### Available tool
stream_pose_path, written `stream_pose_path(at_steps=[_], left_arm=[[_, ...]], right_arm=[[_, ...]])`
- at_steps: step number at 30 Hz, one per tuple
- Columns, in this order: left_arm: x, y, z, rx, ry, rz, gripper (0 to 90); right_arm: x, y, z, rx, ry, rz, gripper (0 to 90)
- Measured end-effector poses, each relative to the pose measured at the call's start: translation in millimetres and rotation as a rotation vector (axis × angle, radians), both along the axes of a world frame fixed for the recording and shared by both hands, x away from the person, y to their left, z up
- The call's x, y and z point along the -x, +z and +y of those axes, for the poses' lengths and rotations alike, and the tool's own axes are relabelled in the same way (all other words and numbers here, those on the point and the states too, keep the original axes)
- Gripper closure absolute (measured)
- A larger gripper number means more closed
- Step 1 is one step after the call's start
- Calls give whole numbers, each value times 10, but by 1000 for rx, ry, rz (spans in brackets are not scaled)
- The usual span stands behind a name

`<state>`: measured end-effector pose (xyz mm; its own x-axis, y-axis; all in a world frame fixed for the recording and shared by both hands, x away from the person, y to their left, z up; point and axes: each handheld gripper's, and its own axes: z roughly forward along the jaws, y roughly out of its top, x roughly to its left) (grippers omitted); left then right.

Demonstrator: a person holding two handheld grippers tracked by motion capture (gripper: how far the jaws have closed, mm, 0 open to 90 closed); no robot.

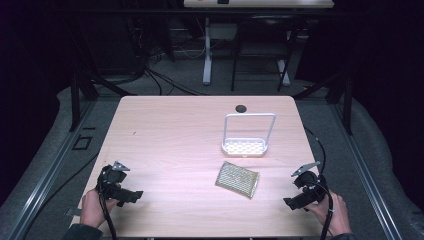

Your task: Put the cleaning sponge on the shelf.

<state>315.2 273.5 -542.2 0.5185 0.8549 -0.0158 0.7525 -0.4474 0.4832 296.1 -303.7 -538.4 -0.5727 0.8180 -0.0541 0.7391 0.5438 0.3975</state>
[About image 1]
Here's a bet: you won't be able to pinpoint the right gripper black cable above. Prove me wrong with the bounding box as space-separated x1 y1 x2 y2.
303 125 335 240

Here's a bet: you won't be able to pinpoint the black chair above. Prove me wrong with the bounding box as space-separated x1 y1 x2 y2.
230 13 299 93

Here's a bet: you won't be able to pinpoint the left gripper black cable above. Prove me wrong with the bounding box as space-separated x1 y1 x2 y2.
97 186 118 240

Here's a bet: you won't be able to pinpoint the person's left hand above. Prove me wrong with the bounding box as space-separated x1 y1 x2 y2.
79 188 118 230

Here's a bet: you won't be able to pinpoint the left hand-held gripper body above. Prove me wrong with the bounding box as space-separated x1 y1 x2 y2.
96 160 132 202

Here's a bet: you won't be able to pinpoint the white sponge rack with handle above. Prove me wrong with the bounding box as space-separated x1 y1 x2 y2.
221 112 277 158

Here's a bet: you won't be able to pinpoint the person's right hand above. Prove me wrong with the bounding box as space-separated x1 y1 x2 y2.
303 191 353 237

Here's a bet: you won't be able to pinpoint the white background desk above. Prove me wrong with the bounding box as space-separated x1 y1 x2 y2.
183 0 335 86

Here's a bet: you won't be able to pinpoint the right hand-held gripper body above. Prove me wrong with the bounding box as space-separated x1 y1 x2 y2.
290 161 330 205

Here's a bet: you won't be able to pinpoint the aluminium floor rail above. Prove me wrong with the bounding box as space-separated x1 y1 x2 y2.
328 99 404 240
7 99 98 240

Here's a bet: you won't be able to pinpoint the black metal frame post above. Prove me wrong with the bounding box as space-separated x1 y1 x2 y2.
69 72 82 133
342 75 354 136

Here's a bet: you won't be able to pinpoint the black floor cables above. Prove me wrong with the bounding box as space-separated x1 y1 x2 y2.
133 46 209 98

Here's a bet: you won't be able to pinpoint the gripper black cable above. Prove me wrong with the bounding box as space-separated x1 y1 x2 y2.
97 186 118 240
303 125 335 240

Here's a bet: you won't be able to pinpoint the yellow-green scouring sponge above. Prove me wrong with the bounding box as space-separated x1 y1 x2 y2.
214 161 261 200

